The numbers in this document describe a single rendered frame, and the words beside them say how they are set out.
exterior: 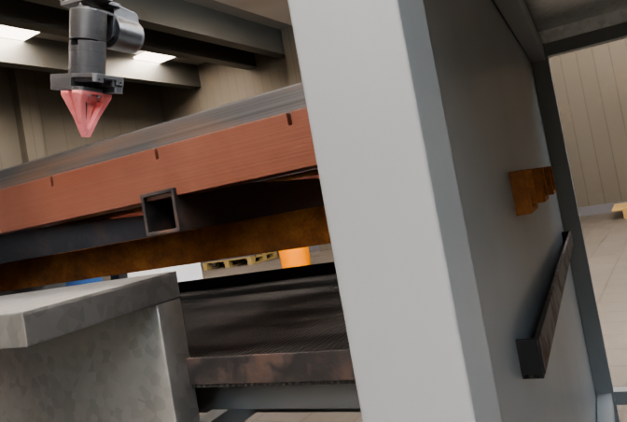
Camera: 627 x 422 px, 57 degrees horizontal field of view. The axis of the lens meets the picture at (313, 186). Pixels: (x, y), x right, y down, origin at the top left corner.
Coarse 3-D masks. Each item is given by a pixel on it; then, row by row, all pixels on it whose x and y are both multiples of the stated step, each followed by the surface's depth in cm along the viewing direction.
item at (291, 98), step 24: (264, 96) 65; (288, 96) 64; (192, 120) 70; (216, 120) 68; (240, 120) 67; (96, 144) 77; (120, 144) 75; (144, 144) 73; (24, 168) 84; (48, 168) 81; (72, 168) 79; (96, 216) 166
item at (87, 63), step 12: (72, 48) 91; (84, 48) 90; (96, 48) 91; (72, 60) 91; (84, 60) 91; (96, 60) 91; (72, 72) 91; (84, 72) 91; (96, 72) 92; (84, 84) 93; (120, 84) 93
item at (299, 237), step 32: (512, 192) 64; (224, 224) 82; (256, 224) 80; (288, 224) 77; (320, 224) 75; (64, 256) 96; (96, 256) 93; (128, 256) 90; (160, 256) 87; (192, 256) 85; (224, 256) 82; (0, 288) 104
